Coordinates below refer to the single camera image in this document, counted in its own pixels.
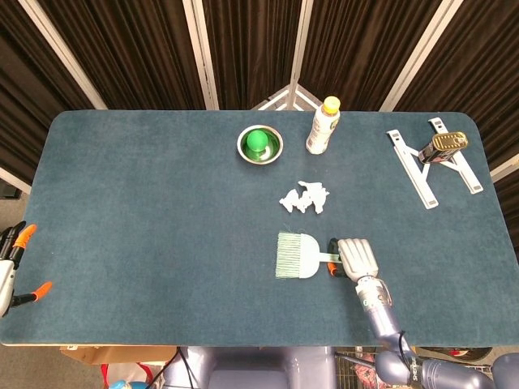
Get stainless steel bowl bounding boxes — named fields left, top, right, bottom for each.
left=237, top=125, right=284, bottom=165

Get dark can gold lid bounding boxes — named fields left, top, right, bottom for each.
left=418, top=130, right=469, bottom=165

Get green ball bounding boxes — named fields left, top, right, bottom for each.
left=247, top=130, right=271, bottom=155

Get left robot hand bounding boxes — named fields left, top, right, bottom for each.
left=0, top=220, right=54, bottom=318

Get blue felt table mat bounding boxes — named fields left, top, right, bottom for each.
left=0, top=109, right=519, bottom=348

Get grey robot torso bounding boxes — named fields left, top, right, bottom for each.
left=161, top=346, right=338, bottom=389

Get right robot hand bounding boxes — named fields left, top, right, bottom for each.
left=326, top=237, right=381, bottom=283

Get white bottle yellow cap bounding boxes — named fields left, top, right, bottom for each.
left=305, top=96, right=341, bottom=156

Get light green hand brush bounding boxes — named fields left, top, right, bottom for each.
left=275, top=231, right=342, bottom=280

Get black cable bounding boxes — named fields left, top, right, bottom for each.
left=174, top=347, right=195, bottom=389

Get white bag red handles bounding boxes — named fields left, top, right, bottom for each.
left=100, top=361, right=164, bottom=389

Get wire mesh basket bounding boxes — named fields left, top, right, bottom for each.
left=333, top=349, right=379, bottom=389

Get white folding stand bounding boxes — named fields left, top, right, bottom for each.
left=385, top=117, right=485, bottom=211

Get brown cardboard box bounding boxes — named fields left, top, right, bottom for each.
left=59, top=344, right=178, bottom=366

